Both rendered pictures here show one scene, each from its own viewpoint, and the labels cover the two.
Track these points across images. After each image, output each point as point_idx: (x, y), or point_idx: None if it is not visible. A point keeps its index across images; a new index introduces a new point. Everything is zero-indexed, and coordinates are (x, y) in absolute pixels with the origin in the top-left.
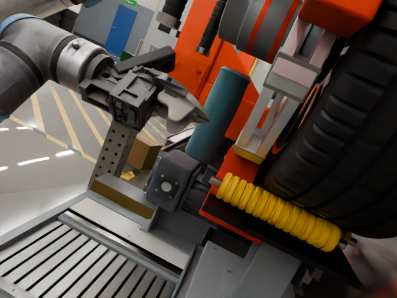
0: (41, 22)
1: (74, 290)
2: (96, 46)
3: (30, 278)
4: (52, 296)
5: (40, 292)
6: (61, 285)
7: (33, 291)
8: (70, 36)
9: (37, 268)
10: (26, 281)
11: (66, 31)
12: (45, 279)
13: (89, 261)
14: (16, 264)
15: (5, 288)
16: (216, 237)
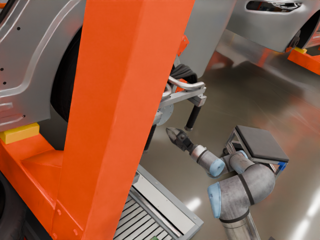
0: (216, 157)
1: (142, 222)
2: (200, 145)
3: (158, 231)
4: (151, 221)
5: (155, 223)
6: (146, 225)
7: (157, 225)
8: (207, 150)
9: (155, 235)
10: (159, 230)
11: (209, 152)
12: (153, 229)
13: (131, 236)
14: (163, 239)
15: (168, 223)
16: (38, 222)
